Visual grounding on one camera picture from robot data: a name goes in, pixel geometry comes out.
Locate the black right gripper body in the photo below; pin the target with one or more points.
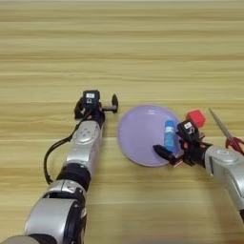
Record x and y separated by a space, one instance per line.
193 154

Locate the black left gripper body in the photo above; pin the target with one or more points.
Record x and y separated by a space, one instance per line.
95 113

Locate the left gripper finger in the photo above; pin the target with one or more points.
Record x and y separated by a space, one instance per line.
78 111
115 103

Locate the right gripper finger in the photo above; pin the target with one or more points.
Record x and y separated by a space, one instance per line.
165 153

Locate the blue glue stick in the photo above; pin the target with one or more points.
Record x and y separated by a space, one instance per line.
169 136

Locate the purple round plate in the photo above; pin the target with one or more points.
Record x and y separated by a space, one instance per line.
139 136

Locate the red cube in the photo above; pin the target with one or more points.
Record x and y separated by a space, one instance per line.
196 118

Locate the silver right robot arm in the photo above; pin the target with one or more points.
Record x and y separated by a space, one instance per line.
228 168

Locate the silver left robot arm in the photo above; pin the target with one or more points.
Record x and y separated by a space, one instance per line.
84 143

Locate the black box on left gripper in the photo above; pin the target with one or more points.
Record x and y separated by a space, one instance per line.
91 97

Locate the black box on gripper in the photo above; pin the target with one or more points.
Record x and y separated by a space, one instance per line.
91 97
188 128

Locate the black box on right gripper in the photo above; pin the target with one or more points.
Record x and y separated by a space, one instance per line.
188 128

